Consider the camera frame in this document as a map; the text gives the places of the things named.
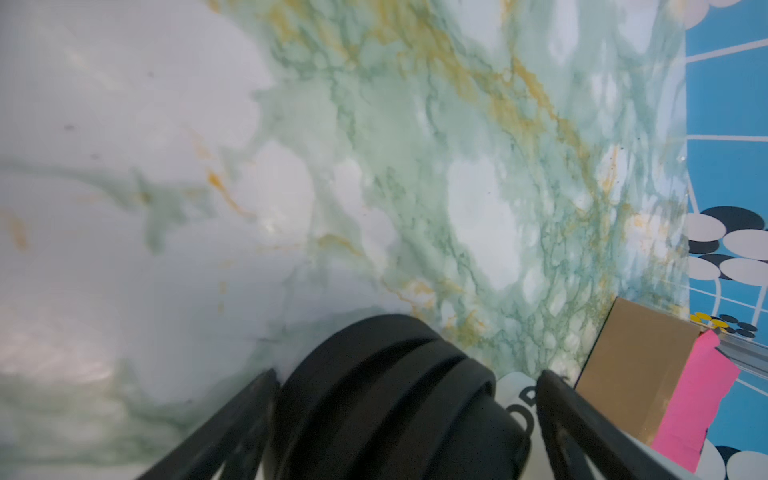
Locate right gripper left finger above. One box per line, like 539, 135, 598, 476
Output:
140, 369, 279, 480

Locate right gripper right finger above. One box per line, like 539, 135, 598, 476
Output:
536, 370, 690, 479

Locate stack of white paper cups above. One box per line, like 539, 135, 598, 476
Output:
495, 372, 555, 480

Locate cardboard napkin box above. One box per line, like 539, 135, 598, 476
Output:
575, 298, 703, 445

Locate pink napkin stack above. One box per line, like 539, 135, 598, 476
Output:
651, 330, 740, 473

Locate stack of black lids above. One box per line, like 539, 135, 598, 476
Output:
264, 314, 531, 479

